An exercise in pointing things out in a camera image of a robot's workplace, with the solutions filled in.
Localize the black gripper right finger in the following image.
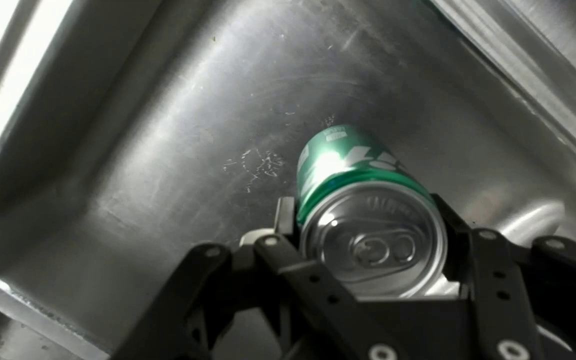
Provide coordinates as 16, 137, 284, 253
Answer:
432, 194, 576, 360

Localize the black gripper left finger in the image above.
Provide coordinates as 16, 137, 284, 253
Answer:
111, 196, 397, 360

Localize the green soda can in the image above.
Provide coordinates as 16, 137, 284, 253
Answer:
296, 125, 448, 298

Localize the stainless steel double sink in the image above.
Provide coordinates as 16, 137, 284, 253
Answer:
0, 0, 576, 360

